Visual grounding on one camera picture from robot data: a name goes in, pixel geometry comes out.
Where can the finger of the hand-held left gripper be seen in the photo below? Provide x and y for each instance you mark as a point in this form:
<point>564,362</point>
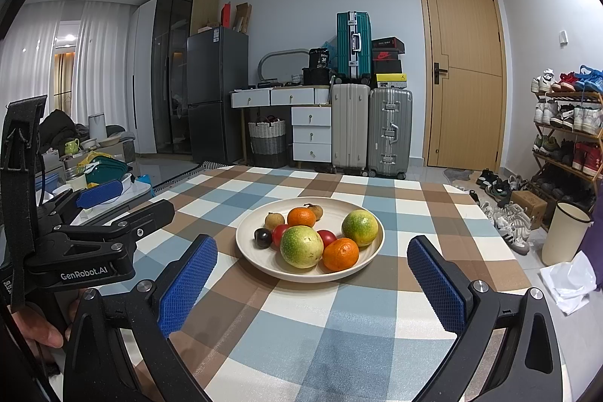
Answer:
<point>101,192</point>
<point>155,211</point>

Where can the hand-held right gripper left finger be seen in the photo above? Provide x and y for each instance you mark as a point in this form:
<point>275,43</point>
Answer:
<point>188,284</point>

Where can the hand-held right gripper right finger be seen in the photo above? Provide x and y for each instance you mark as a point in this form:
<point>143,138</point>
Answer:
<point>436,284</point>

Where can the dark purple plum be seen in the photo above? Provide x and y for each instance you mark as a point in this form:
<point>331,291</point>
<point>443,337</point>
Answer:
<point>263,238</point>

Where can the green citrus with orange blush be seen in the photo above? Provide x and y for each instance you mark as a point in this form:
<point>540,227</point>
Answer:
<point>360,227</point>

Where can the cream round plate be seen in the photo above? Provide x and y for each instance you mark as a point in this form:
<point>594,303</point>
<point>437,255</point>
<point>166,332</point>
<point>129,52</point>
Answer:
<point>282,271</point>

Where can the orange mandarin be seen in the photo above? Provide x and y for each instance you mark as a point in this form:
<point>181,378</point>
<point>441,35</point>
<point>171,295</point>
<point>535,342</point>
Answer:
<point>340,253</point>
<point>301,217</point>

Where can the red tomato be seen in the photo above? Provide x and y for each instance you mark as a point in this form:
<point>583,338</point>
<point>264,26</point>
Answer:
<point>327,236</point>
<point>281,232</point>

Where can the small brown pear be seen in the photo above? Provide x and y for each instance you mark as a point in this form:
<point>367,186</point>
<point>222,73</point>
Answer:
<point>274,220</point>
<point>319,210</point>

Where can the yellow-green citrus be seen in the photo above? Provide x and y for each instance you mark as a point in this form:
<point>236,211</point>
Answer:
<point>301,246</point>

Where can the person's left hand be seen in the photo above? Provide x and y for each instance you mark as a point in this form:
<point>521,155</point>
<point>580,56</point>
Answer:
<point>42,326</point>

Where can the white storage box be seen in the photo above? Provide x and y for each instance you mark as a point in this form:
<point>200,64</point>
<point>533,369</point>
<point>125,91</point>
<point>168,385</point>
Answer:
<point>139,187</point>

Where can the green mug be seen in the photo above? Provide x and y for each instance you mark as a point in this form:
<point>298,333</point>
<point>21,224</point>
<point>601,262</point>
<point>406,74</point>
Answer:
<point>71,146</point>

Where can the checked tablecloth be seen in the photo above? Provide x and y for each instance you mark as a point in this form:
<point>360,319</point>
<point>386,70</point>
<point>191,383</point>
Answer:
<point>377,312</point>

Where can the white kettle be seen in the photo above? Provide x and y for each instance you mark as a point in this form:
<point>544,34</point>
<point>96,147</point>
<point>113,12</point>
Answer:
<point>96,126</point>

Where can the black backpack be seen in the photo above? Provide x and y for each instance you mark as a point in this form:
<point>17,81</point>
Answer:
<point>56,126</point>

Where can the scattered pile of sneakers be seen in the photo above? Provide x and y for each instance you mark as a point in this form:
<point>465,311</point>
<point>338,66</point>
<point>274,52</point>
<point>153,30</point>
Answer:
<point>509,218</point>

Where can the small grey door mat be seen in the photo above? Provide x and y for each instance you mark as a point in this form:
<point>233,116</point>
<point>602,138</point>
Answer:
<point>457,175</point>

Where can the brown cardboard box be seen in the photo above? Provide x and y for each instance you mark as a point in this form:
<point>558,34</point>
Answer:
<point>527,209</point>

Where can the white wardrobe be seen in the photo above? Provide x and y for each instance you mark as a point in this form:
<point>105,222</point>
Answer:
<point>141,77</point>

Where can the white curtain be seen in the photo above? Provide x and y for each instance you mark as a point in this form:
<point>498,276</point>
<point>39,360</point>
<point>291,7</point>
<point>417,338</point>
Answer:
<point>94,67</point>

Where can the dark grey fridge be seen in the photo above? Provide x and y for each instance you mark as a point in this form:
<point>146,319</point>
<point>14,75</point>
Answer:
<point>216,100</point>

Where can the wicker basket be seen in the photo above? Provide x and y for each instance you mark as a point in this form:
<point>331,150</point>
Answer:
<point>267,145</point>

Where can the white plastic bag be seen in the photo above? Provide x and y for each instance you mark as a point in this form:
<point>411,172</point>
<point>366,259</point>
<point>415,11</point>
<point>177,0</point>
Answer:
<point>567,284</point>

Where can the cream waste bin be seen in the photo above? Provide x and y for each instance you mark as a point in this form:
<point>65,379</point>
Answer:
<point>563,237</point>

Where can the dark glass cabinet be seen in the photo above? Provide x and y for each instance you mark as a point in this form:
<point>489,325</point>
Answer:
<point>174,67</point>

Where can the silver suitcase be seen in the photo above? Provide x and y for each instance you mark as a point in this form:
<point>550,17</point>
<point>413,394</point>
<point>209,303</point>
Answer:
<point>390,129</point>

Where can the purple bag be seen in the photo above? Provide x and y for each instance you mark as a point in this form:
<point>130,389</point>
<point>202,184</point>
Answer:
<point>594,242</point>

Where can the wooden shoe rack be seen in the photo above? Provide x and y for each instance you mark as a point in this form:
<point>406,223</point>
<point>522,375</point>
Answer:
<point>565,169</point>

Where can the white drawer dresser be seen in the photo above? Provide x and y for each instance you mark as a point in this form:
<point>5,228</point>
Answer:
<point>311,133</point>

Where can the wooden door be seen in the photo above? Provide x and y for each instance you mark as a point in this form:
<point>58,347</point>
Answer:
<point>461,110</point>

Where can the beige suitcase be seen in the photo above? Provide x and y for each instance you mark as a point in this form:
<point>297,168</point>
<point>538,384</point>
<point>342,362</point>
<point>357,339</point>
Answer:
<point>351,129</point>

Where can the arched mirror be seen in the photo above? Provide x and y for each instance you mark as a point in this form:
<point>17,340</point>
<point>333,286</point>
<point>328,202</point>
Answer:
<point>282,50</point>

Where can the red carton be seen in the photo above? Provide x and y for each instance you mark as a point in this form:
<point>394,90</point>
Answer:
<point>226,16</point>

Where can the black storage box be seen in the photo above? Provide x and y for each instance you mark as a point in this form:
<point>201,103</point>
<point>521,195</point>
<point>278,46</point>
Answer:
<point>316,76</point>

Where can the flat cardboard carton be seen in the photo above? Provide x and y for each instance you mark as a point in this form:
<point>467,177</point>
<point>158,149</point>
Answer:
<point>242,18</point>

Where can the rows of racked shoes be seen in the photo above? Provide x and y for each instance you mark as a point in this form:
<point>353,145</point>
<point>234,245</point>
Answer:
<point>570,119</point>

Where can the plain black shoe box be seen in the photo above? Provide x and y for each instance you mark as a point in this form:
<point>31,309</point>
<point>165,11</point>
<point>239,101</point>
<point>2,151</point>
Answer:
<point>387,67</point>

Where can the black printed bag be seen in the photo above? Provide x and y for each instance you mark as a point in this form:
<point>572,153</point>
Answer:
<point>319,58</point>

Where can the teal suitcase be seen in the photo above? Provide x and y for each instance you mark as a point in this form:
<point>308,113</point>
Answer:
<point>353,44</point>

